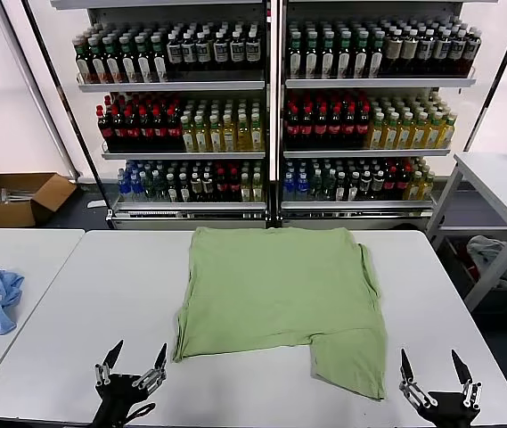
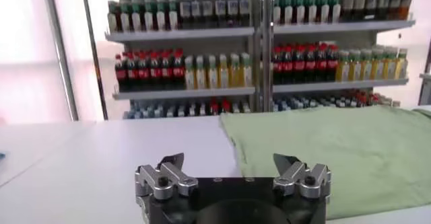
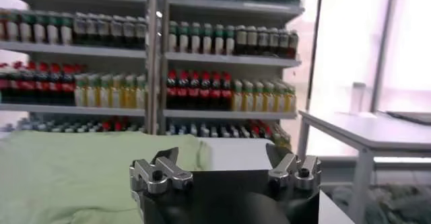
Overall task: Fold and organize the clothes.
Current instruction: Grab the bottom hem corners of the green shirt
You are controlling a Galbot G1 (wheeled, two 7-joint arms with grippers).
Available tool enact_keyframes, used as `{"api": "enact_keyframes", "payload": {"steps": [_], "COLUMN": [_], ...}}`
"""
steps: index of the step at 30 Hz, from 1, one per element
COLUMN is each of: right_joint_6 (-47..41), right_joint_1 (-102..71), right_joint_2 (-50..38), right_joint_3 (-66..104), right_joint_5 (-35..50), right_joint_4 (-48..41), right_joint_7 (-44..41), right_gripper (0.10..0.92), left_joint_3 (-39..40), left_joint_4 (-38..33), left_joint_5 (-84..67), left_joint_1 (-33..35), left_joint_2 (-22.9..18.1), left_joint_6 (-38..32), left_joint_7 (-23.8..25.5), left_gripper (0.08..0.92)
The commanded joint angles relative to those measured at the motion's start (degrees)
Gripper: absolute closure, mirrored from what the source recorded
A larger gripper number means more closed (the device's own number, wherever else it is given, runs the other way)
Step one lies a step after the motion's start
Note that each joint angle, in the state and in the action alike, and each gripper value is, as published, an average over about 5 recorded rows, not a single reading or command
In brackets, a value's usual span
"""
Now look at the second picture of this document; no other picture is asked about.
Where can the grey metal shelf rack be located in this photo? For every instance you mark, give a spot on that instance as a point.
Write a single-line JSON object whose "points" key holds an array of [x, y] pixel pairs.
{"points": [[336, 27], [185, 33]]}

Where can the light green shirt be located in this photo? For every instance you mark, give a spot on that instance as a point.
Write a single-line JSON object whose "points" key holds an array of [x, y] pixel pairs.
{"points": [[320, 151]]}

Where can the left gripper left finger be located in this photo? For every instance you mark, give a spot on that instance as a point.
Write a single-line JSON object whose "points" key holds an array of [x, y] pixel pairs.
{"points": [[175, 175]]}

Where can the small red cap cola bottle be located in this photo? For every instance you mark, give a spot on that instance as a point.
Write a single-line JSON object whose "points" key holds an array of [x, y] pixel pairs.
{"points": [[226, 107], [214, 107]]}

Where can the yellow juice bottle green label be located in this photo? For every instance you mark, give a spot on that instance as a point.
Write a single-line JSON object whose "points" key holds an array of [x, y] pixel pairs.
{"points": [[235, 73], [377, 66], [223, 74], [401, 64], [200, 75], [246, 72], [389, 65], [343, 68], [366, 66], [354, 67], [189, 75], [212, 74]]}

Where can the white cap beige label bottle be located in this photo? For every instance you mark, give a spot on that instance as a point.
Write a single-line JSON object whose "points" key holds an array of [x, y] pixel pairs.
{"points": [[347, 5], [360, 4]]}

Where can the silver slanted frame pole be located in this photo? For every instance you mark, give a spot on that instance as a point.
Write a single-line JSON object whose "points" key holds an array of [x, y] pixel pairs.
{"points": [[60, 47]]}

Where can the black slanted frame bar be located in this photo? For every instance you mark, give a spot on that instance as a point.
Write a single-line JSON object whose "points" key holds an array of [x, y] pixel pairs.
{"points": [[423, 87], [92, 45]]}

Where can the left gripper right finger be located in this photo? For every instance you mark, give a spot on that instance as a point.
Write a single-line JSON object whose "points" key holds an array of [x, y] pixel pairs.
{"points": [[293, 175]]}

